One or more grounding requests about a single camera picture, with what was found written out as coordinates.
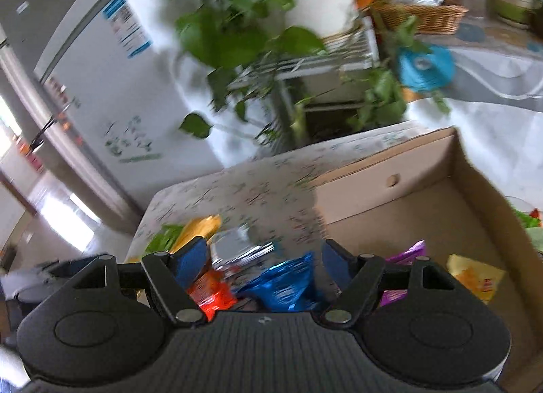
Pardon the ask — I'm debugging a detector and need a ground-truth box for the green snack packet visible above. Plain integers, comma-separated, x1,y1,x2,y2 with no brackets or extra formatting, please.
145,224,184,254

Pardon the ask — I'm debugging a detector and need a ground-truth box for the orange bread packet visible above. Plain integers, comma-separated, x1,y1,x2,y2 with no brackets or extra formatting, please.
168,215,222,253

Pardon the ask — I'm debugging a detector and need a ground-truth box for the red noodle snack packet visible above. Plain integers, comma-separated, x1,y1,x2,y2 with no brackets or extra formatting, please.
188,268,238,321

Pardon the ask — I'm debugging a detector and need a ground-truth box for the silver foil snack packet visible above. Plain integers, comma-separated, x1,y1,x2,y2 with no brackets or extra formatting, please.
210,224,275,273

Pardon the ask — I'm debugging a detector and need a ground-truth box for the blue foil snack packet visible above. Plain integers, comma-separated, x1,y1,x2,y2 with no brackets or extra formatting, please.
236,252,326,312

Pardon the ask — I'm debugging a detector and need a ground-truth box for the purple noodle snack packet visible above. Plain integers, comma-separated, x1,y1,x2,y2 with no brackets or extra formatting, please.
379,240,426,307

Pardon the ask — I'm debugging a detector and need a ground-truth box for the yellow waffle snack packet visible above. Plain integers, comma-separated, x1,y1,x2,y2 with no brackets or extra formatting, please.
446,254,505,304

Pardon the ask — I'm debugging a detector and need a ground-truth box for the cardboard milk box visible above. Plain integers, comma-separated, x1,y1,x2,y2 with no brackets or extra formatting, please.
312,127,542,392

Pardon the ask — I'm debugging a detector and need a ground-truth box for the white metal plant rack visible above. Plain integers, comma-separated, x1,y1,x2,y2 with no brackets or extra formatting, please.
231,17,379,151

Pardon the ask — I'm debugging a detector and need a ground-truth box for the green plastic bag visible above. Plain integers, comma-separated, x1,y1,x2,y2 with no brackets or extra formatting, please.
513,209,543,254

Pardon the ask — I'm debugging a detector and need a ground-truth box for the white chest freezer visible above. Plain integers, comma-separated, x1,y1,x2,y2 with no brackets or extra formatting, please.
34,0,264,208

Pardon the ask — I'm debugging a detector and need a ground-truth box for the silver refrigerator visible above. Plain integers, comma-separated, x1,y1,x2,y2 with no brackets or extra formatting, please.
1,32,142,234

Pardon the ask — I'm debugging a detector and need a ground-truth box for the grey white patterned tablecloth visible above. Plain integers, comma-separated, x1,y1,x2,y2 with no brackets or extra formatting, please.
408,20,542,210

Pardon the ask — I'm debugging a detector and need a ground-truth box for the pothos plant in white pot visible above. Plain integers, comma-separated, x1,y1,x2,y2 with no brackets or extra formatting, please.
175,0,454,144

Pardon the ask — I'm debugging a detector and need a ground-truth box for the wicker basket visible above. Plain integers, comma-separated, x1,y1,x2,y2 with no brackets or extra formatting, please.
370,1,468,35

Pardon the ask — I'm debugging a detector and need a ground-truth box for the green striped plant pot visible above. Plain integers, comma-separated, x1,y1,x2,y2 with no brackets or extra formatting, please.
491,0,538,29

